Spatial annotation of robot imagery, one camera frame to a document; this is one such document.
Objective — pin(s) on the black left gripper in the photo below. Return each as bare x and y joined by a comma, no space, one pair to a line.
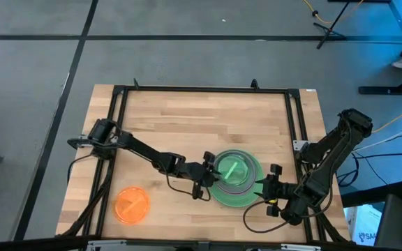
197,172

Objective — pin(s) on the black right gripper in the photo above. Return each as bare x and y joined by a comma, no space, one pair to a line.
279,190

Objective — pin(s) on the large pale green plate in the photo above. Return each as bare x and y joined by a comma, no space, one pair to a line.
236,201

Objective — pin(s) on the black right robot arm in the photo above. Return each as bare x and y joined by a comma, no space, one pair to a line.
330,146

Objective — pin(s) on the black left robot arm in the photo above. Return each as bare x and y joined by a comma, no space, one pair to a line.
141,148

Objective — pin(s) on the orange transparent plastic plate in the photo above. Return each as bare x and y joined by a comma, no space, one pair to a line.
131,205

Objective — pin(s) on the white printed box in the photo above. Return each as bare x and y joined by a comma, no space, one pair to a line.
361,223

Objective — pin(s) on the black floor beam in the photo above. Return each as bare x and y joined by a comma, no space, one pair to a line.
372,195

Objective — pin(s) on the dark gray computer case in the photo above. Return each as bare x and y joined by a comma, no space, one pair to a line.
393,223

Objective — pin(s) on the black desk foot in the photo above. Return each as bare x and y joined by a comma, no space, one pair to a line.
379,90

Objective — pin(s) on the black tripod stand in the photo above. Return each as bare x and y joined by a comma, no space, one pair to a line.
330,29

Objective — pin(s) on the silver metal bracket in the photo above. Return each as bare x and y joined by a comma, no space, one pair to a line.
298,145

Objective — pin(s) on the black table frame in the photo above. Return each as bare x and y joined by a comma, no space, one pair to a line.
204,89

